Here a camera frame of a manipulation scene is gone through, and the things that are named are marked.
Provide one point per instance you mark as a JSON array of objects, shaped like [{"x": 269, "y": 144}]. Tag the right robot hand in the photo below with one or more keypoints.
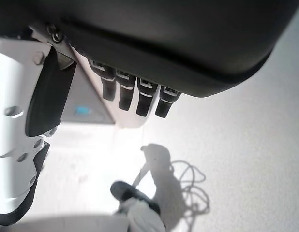
[{"x": 164, "y": 36}]

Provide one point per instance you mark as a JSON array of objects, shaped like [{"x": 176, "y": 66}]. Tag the right silver robot leg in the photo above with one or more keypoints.
[{"x": 144, "y": 212}]

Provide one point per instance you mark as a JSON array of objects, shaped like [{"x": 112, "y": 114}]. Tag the blue white machine sticker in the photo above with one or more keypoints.
[{"x": 83, "y": 110}]

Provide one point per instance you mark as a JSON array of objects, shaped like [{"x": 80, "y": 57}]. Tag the grey washing machine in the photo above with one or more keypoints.
[{"x": 96, "y": 116}]

